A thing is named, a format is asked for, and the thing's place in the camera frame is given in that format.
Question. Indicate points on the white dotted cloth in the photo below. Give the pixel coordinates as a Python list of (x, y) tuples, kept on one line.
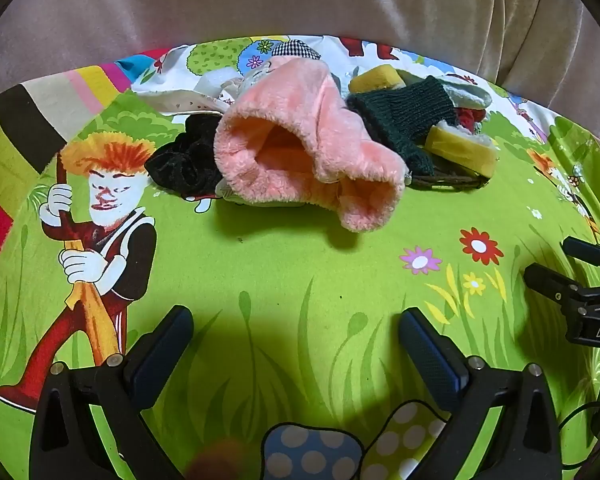
[(190, 100)]

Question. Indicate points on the black fuzzy sock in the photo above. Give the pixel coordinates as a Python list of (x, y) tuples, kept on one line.
[(180, 155)]

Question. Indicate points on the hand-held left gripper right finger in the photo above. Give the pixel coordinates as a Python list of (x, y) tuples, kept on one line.
[(430, 355)]

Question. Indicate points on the beige curtain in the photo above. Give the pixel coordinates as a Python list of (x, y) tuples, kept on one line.
[(280, 0)]

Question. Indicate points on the houndstooth cloth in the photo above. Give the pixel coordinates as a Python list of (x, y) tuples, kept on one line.
[(295, 49)]

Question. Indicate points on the dark green knit sock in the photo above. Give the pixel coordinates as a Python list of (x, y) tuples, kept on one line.
[(400, 110)]

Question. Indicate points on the brown braided band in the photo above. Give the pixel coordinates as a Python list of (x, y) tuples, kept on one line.
[(445, 182)]

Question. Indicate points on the colourful printed blanket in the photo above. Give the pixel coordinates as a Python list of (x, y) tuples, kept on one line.
[(290, 270)]

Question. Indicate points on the pink fluffy sock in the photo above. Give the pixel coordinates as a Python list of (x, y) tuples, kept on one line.
[(280, 105), (370, 165)]

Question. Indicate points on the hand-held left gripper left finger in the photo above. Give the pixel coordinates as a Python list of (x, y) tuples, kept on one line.
[(162, 355)]

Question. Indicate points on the yellow sponge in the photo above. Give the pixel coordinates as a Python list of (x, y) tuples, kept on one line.
[(460, 152), (377, 79)]

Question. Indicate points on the red cloth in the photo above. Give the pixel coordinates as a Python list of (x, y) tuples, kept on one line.
[(467, 117)]

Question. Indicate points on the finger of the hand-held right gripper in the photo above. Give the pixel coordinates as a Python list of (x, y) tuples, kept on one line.
[(592, 255), (550, 280)]

